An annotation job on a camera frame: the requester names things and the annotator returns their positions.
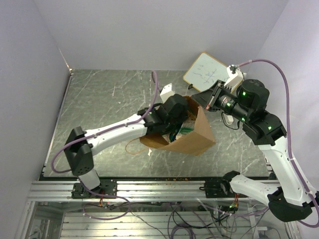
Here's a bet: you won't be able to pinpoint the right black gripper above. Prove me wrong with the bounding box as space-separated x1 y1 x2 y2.
191 79 250 122

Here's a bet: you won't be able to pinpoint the brown paper bag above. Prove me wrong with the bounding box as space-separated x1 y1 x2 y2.
138 96 216 156

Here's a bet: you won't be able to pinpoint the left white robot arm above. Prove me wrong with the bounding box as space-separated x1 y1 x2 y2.
64 94 188 198

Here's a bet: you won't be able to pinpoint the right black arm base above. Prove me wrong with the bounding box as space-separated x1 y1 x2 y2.
199 170 240 198

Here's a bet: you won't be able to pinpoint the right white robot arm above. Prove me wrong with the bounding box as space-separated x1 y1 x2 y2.
191 79 319 222

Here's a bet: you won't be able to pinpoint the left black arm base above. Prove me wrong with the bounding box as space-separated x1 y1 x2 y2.
71 179 117 199

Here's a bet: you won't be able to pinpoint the colourful snack packets in bag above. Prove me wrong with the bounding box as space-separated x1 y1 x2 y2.
168 119 195 142

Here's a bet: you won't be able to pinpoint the white whiteboard eraser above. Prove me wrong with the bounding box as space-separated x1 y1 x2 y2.
221 112 234 125

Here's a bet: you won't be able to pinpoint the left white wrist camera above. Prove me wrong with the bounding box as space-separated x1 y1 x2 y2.
160 83 175 103

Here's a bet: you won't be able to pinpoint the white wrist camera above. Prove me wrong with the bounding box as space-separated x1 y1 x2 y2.
224 65 244 93
160 83 175 103

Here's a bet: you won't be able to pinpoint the small whiteboard wooden frame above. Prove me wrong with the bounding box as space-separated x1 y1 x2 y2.
183 52 228 92

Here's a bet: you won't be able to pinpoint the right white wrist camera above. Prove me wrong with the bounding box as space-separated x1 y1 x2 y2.
224 65 244 93

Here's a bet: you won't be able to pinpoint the aluminium frame rail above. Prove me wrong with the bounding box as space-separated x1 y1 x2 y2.
27 180 285 202

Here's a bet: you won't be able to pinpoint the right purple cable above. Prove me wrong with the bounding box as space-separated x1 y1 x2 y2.
238 59 319 229

